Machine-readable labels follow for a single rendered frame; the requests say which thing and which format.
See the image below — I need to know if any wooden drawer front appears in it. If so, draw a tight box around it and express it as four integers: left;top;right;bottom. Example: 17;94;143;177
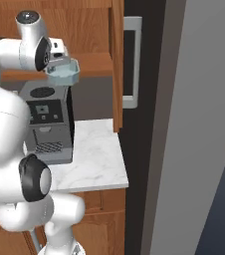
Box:
72;188;127;215

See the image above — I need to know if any white fridge handle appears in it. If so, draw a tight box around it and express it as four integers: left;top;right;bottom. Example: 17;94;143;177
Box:
122;15;143;110

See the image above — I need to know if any grey coffee machine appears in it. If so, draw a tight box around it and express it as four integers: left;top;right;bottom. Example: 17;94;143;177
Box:
18;79;76;166

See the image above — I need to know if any grey cabinet door handle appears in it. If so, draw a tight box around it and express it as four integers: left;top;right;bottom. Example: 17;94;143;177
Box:
30;228;42;255

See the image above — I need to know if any pale blue tupperware container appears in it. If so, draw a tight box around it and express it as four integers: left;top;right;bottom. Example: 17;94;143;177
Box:
46;58;82;87

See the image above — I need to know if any grey fridge side panel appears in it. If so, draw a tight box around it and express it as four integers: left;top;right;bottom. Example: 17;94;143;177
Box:
140;0;225;255

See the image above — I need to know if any wooden base cabinet door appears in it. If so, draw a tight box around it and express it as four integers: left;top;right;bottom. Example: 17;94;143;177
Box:
69;210;126;255

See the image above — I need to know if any wooden wall cabinet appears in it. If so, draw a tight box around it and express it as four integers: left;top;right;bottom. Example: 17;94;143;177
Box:
0;0;114;84

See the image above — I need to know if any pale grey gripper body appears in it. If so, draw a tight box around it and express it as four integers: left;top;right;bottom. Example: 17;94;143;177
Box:
45;54;74;73

